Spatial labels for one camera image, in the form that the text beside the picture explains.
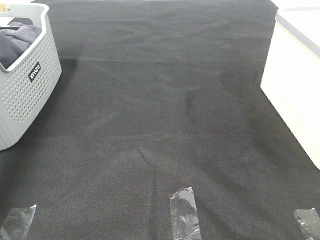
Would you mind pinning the grey-blue terry towel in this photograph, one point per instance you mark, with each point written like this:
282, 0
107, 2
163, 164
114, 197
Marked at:
15, 39

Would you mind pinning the black table cloth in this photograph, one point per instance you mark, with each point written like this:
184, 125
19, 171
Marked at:
155, 96

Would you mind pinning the middle clear tape strip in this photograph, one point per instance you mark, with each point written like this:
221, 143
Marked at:
184, 215

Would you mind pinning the clear tape strip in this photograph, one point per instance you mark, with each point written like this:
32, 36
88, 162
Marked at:
308, 221
17, 223
184, 215

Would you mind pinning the white slatted storage box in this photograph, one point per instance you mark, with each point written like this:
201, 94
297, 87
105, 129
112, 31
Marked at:
291, 76

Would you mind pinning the grey perforated laundry basket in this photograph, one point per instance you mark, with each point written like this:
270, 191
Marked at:
28, 82

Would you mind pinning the left clear tape strip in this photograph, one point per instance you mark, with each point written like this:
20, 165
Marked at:
17, 223

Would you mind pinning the right clear tape strip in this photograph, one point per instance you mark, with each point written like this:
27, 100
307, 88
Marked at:
308, 221

